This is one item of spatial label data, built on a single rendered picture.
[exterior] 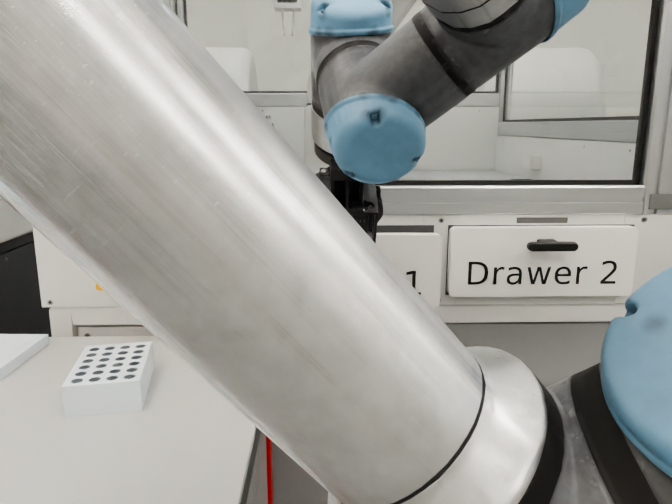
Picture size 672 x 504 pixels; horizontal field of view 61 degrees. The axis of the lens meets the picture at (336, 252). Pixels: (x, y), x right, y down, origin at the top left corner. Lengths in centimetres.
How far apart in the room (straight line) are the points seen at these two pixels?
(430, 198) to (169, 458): 53
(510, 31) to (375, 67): 10
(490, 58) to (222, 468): 43
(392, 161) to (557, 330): 62
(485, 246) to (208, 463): 52
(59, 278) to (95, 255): 80
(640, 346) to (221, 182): 17
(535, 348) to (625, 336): 76
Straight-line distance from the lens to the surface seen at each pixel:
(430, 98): 45
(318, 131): 60
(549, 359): 104
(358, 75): 47
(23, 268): 174
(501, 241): 91
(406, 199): 89
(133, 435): 67
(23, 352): 91
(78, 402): 72
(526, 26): 44
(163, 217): 18
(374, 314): 20
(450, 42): 44
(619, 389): 25
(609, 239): 98
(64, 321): 102
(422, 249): 83
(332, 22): 53
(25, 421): 75
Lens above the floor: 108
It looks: 12 degrees down
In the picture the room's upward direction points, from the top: straight up
